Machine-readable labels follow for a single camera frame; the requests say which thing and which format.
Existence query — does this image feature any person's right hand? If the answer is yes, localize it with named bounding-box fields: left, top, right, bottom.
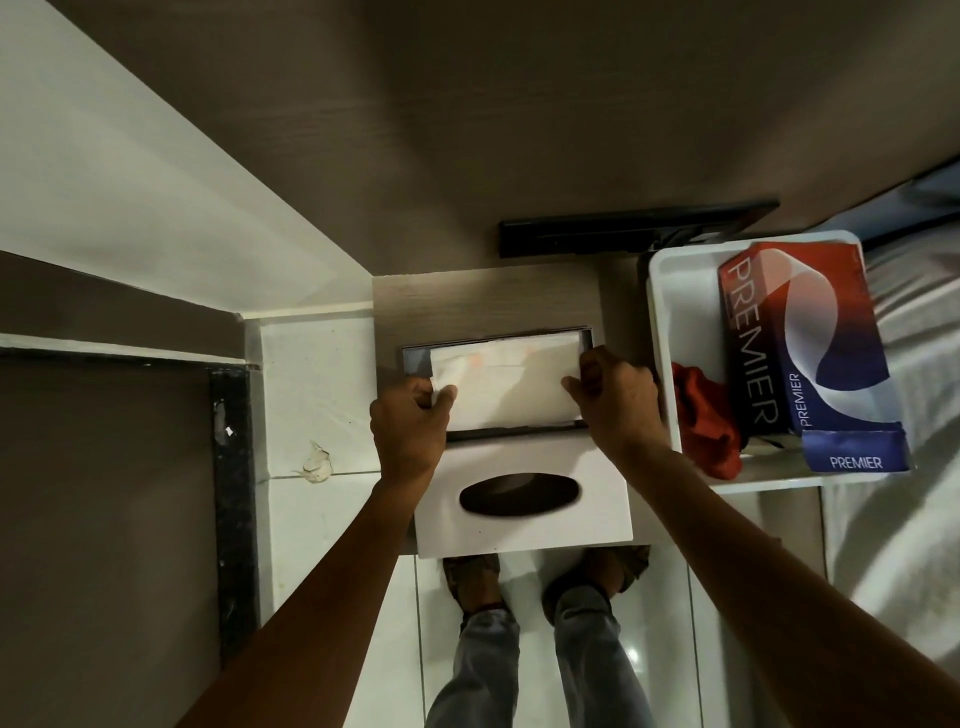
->
left=561, top=345, right=670, bottom=463

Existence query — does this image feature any person's left hand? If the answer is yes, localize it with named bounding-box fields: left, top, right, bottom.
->
left=369, top=374, right=459, bottom=493

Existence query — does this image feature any white tissue stack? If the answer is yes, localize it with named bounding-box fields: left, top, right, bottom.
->
left=429, top=332, right=585, bottom=434

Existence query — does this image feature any person's left forearm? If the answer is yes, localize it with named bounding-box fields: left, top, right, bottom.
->
left=176, top=476, right=444, bottom=728

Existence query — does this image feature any person's right forearm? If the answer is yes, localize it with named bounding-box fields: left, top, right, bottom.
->
left=611, top=441, right=960, bottom=728

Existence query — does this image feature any red cloth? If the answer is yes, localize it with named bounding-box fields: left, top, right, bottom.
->
left=670, top=363, right=745, bottom=482

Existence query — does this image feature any white plastic tray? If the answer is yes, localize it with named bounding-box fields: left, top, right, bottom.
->
left=646, top=230, right=913, bottom=495

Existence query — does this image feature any crumpled white paper scrap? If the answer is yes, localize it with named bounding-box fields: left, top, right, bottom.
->
left=299, top=441, right=335, bottom=485

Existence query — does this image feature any white tissue box lid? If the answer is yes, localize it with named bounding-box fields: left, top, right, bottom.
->
left=414, top=431, right=636, bottom=561

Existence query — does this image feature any person's right shoe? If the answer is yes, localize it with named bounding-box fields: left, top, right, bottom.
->
left=541, top=545, right=653, bottom=625

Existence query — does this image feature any person's shoe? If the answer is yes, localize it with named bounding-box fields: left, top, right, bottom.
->
left=441, top=554, right=504, bottom=618
left=541, top=545, right=653, bottom=625

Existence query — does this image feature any person's left shoe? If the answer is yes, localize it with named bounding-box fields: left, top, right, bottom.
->
left=441, top=554, right=504, bottom=618

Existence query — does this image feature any black door threshold strip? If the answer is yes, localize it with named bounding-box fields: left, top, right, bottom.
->
left=208, top=366, right=261, bottom=670

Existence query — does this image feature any red and blue tissue pack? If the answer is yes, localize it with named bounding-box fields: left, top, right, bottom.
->
left=717, top=240, right=913, bottom=474

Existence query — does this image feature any person's right leg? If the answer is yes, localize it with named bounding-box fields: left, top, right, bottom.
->
left=553, top=583, right=658, bottom=728

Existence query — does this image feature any person's leg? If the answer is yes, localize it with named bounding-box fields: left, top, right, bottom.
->
left=553, top=583, right=658, bottom=728
left=424, top=606, right=523, bottom=728

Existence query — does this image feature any person's left leg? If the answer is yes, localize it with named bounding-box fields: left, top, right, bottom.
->
left=424, top=606, right=523, bottom=728

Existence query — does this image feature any white bed sheet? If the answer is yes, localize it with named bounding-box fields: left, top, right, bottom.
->
left=820, top=222, right=960, bottom=663

